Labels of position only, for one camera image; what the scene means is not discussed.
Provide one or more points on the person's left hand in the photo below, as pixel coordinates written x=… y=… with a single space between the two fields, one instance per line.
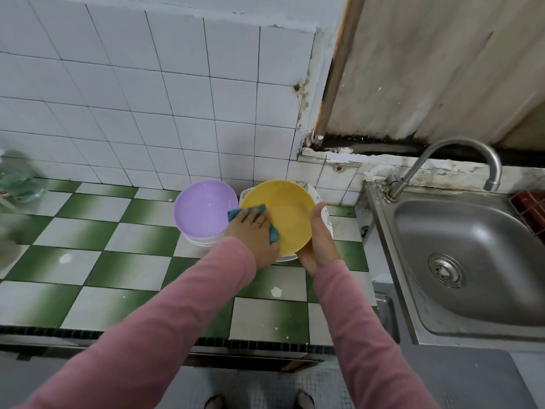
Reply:
x=254 y=242

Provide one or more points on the person's right hand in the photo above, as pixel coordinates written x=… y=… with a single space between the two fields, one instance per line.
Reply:
x=319 y=247

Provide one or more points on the blue cleaning cloth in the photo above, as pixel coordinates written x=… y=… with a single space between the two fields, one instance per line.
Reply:
x=274 y=232

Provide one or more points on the stack of floral plates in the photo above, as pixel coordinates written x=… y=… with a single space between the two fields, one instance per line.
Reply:
x=323 y=204

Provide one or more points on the yellow plastic bowl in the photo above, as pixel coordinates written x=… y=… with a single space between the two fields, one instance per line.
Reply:
x=285 y=204

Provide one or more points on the purple plastic bowl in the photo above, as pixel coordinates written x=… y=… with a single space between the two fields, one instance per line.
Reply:
x=204 y=208

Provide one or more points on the person's left forearm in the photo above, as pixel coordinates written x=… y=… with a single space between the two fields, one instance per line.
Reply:
x=136 y=345

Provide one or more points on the person's right forearm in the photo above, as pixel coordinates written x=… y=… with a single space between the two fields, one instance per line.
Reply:
x=370 y=345

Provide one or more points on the person's right leg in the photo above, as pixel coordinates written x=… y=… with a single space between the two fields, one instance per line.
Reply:
x=304 y=399

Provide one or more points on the person's leg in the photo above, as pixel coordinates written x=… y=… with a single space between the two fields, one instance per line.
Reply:
x=214 y=402
x=304 y=399

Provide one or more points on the green checkered tile countertop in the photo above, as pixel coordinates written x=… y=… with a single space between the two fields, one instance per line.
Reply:
x=94 y=264

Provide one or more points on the person's left leg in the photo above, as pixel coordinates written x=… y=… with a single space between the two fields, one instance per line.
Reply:
x=214 y=402

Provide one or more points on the stainless steel sink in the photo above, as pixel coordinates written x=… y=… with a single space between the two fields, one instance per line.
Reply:
x=477 y=251

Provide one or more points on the chrome faucet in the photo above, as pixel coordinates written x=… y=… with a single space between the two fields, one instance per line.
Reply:
x=443 y=149

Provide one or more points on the weathered wooden board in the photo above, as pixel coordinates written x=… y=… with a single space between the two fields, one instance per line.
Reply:
x=434 y=64

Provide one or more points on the clear bottle with green liquid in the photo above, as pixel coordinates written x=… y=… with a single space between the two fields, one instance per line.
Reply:
x=19 y=185

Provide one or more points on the large clear plastic bottle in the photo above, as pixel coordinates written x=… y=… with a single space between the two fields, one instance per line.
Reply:
x=7 y=242

